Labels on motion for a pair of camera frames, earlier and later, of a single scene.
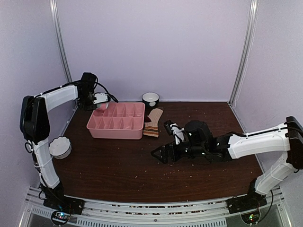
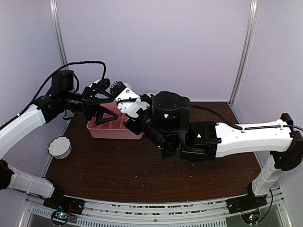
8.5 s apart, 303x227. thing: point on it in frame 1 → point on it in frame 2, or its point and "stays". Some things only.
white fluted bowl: (60, 147) stays
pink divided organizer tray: (123, 120) stays
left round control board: (60, 217) stays
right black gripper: (164, 148) → (127, 125)
